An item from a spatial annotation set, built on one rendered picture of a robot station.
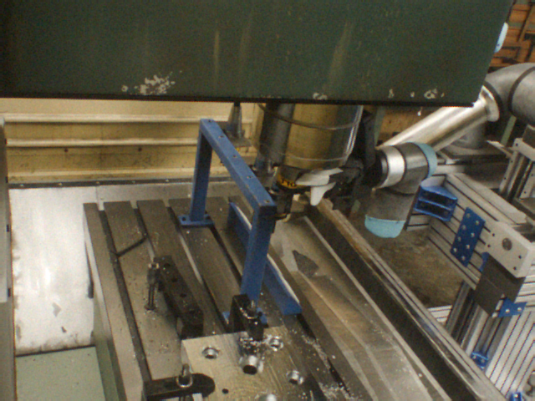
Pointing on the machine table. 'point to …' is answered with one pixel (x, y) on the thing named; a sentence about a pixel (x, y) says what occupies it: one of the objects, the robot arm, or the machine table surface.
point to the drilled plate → (252, 368)
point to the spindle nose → (306, 134)
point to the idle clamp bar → (177, 287)
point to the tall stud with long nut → (151, 284)
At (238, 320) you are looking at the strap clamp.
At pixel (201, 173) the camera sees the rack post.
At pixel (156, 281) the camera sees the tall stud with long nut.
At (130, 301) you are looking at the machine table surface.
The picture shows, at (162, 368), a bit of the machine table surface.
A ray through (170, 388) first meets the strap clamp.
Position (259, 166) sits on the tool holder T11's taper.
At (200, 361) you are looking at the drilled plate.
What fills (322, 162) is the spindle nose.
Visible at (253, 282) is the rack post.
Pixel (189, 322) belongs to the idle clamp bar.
